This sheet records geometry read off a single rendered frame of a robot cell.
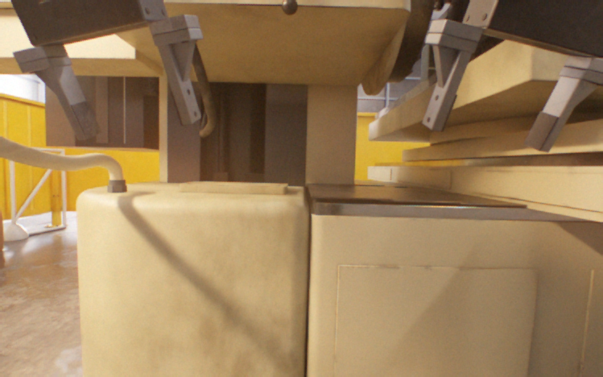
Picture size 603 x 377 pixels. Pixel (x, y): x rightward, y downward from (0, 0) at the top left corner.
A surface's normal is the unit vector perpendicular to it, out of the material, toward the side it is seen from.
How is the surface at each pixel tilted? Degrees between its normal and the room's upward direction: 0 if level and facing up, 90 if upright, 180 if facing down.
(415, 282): 90
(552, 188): 90
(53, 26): 113
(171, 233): 90
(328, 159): 90
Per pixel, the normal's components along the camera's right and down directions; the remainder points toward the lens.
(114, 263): -0.24, 0.07
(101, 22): -0.10, 0.46
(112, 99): 0.00, 0.07
